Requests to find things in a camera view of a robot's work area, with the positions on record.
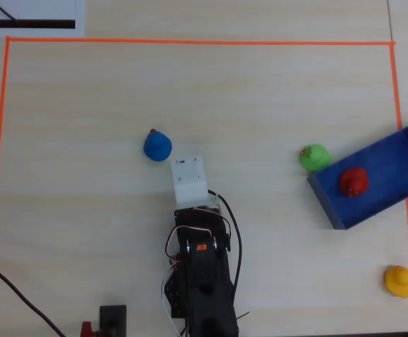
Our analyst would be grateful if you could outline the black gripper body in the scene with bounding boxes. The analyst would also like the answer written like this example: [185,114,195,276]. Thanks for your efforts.
[173,206,226,230]

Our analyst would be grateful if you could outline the red rubber duck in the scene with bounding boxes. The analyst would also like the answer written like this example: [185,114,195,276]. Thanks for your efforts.
[339,167,369,198]

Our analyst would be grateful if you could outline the blue rubber duck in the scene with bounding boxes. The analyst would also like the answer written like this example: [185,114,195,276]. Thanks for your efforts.
[143,128,173,162]

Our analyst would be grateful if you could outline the green rubber duck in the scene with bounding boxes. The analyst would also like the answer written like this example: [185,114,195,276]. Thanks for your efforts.
[298,143,332,173]

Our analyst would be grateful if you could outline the blue plastic box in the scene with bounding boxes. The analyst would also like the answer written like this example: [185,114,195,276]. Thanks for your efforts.
[307,118,408,231]

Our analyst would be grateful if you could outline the yellow rubber duck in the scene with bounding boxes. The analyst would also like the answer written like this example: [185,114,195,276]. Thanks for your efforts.
[384,265,408,299]

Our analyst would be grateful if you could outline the white board black stripe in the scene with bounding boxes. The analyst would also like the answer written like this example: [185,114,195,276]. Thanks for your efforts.
[0,0,86,37]

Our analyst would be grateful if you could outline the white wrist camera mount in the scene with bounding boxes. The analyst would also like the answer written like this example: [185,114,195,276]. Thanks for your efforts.
[170,155,210,207]

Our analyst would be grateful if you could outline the red white servo wires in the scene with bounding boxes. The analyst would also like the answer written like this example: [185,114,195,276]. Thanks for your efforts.
[160,207,233,337]

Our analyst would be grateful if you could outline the black camera cable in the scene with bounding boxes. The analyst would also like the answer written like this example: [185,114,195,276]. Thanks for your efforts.
[207,189,243,303]

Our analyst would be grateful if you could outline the black table clamp red handle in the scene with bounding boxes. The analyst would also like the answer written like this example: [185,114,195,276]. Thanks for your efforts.
[80,304,128,337]

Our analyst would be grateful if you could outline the thick black cable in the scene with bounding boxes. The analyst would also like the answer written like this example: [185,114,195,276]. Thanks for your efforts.
[0,256,66,337]

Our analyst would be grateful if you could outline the thin black cable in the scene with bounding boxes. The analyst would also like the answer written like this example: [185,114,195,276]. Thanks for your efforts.
[0,0,18,22]

